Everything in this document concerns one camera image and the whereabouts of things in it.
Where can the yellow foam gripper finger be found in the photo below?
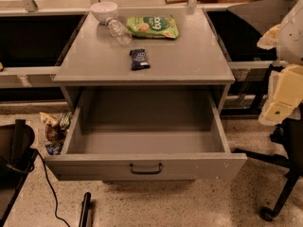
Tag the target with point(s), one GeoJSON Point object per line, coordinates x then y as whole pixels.
{"type": "Point", "coordinates": [268, 40]}
{"type": "Point", "coordinates": [285, 93]}

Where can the dark blue rxbar wrapper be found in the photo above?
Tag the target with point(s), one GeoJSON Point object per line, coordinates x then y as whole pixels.
{"type": "Point", "coordinates": [139, 59]}

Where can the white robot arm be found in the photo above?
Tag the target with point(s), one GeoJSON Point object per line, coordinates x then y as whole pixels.
{"type": "Point", "coordinates": [289, 44]}

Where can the grey cabinet with top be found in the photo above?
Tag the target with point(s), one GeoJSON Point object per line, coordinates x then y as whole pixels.
{"type": "Point", "coordinates": [194, 58]}

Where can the grey open top drawer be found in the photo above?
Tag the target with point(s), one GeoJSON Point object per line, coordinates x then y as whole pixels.
{"type": "Point", "coordinates": [111, 129]}

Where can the black office chair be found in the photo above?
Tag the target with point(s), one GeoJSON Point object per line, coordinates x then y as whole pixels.
{"type": "Point", "coordinates": [288, 134]}

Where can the green snack bag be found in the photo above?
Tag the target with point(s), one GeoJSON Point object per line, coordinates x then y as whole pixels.
{"type": "Point", "coordinates": [153, 27]}

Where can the wooden stick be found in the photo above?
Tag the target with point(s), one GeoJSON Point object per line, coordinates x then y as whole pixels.
{"type": "Point", "coordinates": [175, 1]}

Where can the clear plastic water bottle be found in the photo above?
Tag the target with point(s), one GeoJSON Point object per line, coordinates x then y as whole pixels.
{"type": "Point", "coordinates": [118, 31]}

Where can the white bowl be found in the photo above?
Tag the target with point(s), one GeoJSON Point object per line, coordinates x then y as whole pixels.
{"type": "Point", "coordinates": [103, 10]}

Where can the pile of snack packets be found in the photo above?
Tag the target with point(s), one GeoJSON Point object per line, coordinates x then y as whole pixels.
{"type": "Point", "coordinates": [55, 131]}

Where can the black bar on floor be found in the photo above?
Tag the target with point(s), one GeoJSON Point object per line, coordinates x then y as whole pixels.
{"type": "Point", "coordinates": [86, 214]}

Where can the black drawer handle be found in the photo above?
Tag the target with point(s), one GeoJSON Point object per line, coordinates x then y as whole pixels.
{"type": "Point", "coordinates": [145, 170]}

